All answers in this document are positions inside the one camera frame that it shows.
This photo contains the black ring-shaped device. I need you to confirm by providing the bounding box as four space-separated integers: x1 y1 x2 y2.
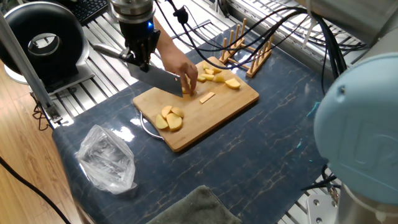
0 1 96 96

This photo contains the hanging black cable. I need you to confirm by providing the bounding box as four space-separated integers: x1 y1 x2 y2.
301 164 341 192

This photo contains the person's bare hand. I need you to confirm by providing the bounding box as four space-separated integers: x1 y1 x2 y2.
161 46 199 96

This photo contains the tangled black cable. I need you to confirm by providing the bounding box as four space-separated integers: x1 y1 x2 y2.
32 93 53 131

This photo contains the wooden cutting board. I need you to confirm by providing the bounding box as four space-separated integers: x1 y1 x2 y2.
132 56 260 153

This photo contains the black floor cable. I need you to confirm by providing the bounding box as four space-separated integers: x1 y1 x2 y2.
0 155 72 224

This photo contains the perforated aluminium plate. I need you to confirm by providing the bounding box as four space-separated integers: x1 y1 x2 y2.
307 194 340 224

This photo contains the short aluminium post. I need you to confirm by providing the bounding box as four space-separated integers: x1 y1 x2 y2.
107 0 121 23

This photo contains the white paper pad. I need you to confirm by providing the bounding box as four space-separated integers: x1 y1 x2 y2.
146 0 212 50

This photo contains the wooden peg rack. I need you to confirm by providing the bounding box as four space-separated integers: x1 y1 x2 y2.
218 17 277 78

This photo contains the black keyboard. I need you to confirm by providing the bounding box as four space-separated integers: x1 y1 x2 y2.
67 0 109 25

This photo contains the grey-green towel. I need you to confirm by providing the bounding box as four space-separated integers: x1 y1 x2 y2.
146 185 243 224

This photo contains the steel cleaver knife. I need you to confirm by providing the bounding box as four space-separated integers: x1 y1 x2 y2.
90 42 184 98

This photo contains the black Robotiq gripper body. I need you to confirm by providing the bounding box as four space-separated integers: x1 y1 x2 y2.
119 20 161 52

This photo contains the black gripper cable bundle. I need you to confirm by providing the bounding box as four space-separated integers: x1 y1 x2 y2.
155 0 368 94

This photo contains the clear plastic bag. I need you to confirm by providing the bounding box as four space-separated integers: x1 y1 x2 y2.
75 124 137 195

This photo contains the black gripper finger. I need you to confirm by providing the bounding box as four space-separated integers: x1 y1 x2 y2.
126 48 150 73
147 29 161 63

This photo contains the slanted aluminium post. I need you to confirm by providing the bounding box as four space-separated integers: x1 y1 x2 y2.
0 12 63 124

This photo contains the person's bare forearm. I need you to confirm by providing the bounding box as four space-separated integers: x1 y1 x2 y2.
153 17 175 60

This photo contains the dark blue marbled mat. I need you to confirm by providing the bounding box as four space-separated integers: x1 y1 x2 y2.
52 26 333 224

